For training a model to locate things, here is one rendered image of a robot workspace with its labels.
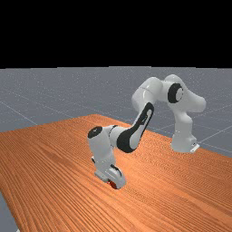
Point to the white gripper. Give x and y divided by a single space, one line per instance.
114 176

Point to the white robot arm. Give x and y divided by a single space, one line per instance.
142 120

